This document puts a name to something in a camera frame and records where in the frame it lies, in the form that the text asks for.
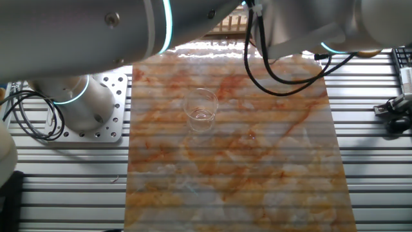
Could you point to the wooden test tube rack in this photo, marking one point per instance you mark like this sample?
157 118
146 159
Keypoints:
230 27

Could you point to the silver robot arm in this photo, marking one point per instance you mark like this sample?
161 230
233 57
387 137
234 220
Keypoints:
96 29

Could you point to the clear glass beaker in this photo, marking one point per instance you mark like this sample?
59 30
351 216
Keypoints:
201 109

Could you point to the orange marble pattern mat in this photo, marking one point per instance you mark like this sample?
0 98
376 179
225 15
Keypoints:
241 167

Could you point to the small curled scrap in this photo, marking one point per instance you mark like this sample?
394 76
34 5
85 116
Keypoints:
115 179

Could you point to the black keyboard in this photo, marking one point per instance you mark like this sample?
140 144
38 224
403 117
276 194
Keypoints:
402 58

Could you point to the black camera clamp mount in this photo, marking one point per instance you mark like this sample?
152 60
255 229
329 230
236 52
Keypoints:
397 124

